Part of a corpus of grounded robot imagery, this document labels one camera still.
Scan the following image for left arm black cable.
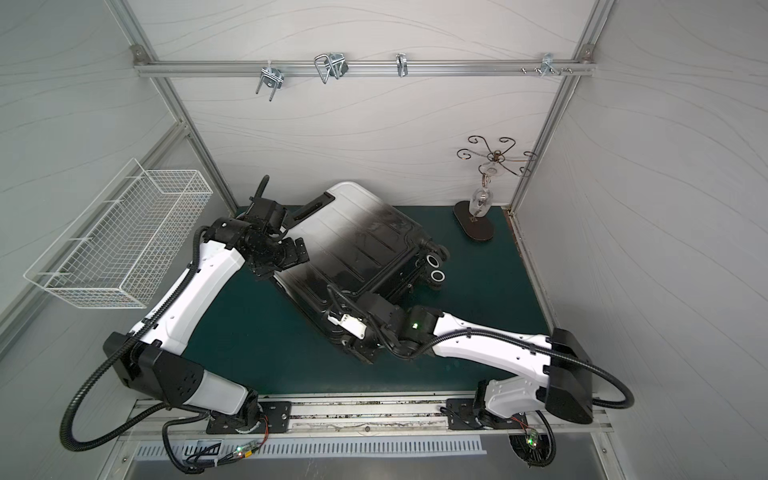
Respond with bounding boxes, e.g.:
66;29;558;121
58;227;271;475

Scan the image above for small metal hook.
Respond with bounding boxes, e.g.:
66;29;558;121
395;53;408;78

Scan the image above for horizontal aluminium rail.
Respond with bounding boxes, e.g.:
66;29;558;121
134;57;597;78

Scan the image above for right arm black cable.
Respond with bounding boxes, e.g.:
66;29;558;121
326;284;636;469

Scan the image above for glass ornament on stand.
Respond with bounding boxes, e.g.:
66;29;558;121
468;163;499;219

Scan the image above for metal bracket hook right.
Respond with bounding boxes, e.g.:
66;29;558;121
520;53;572;77

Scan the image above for white slotted cable duct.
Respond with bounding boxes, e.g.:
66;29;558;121
134;435;487;461

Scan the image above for metal U-bolt hook left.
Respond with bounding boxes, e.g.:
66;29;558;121
255;62;284;102

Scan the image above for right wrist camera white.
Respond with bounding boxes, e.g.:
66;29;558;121
327;313;367;340

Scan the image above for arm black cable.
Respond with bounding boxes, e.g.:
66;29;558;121
58;227;271;475
326;284;636;469

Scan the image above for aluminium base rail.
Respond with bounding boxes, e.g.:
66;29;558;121
121;391;614;440

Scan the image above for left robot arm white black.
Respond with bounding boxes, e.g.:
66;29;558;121
103;218;309;423

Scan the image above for white wire basket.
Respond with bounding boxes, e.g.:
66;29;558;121
23;159;213;309

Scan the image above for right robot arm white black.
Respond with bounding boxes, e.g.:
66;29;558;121
327;288;593;425

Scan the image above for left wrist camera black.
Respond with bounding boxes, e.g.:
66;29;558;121
243;175;287;235

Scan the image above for white hard-shell suitcase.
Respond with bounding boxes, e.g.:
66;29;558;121
274;181;450;345

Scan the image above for metal wire hook middle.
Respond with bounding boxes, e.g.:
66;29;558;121
313;52;349;84

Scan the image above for black metal jewelry stand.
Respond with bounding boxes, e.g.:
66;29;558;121
452;135;539;242

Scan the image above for green table mat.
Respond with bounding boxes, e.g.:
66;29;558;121
183;207;549;395

